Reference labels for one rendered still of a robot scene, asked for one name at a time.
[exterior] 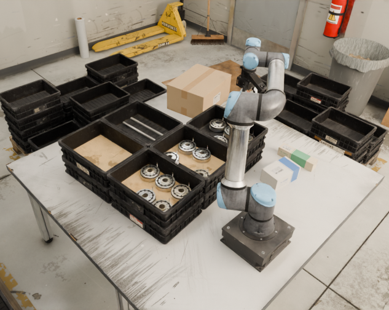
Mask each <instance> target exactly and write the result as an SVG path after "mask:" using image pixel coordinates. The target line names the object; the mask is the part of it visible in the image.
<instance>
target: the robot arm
mask: <svg viewBox="0 0 389 310"><path fill-rule="evenodd" d="M245 45H246V46H245V53H244V56H243V65H241V66H240V68H241V69H242V73H241V74H240V75H239V76H237V80H238V83H236V85H237V86H239V87H240V88H242V89H241V90H240V91H239V92H237V91H232V92H231V93H230V94H229V96H228V99H227V103H226V108H225V112H224V117H225V118H227V123H228V124H229V125H230V130H229V142H228V149H227V160H226V172H225V177H224V178H223V179H222V180H221V182H220V183H218V186H217V203H218V207H219V208H222V209H226V210H236V211H241V212H247V213H246V215H245V217H244V219H243V227H244V229H245V231H246V232H247V233H249V234H250V235H252V236H256V237H266V236H269V235H271V234H272V233H273V231H274V229H275V221H274V218H273V213H274V209H275V204H276V201H277V200H276V198H277V195H276V192H275V190H274V189H273V188H272V187H271V186H269V185H267V184H265V183H256V184H254V185H252V187H249V186H246V181H245V180H244V175H245V165H246V155H247V149H248V139H249V133H250V128H251V127H252V126H253V125H254V122H255V121H261V122H264V121H269V120H271V119H273V118H275V117H276V116H277V115H279V114H280V112H281V111H282V109H283V108H284V106H285V103H286V95H285V93H284V92H283V91H284V72H285V69H287V68H288V64H289V54H284V53H282V52H281V53H276V52H262V51H260V46H261V41H260V40H259V39H258V38H248V39H247V40H246V44H245ZM257 67H264V68H268V76H267V86H265V84H264V83H263V82H262V81H261V80H260V78H259V77H258V76H257V74H256V73H255V72H256V68H257ZM250 89H251V90H252V91H253V93H251V92H247V90H250ZM265 89H266V92H265V93H261V92H263V91H265ZM257 91H259V93H257Z"/></svg>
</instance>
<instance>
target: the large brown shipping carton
mask: <svg viewBox="0 0 389 310"><path fill-rule="evenodd" d="M230 82H231V74H228V73H225V72H222V71H218V70H215V69H212V68H209V67H207V66H203V65H199V64H196V65H194V66H193V67H191V68H190V69H188V70H187V71H185V72H184V73H183V74H181V75H180V76H178V77H177V78H175V79H174V80H172V81H171V82H169V83H168V84H167V109H169V110H172V111H174V112H177V113H179V114H182V115H185V116H187V117H190V118H194V117H196V116H197V115H199V114H200V113H202V112H203V111H204V110H206V109H208V108H209V107H211V106H213V105H219V106H221V105H222V104H223V103H224V102H225V101H226V100H227V99H228V96H229V92H230Z"/></svg>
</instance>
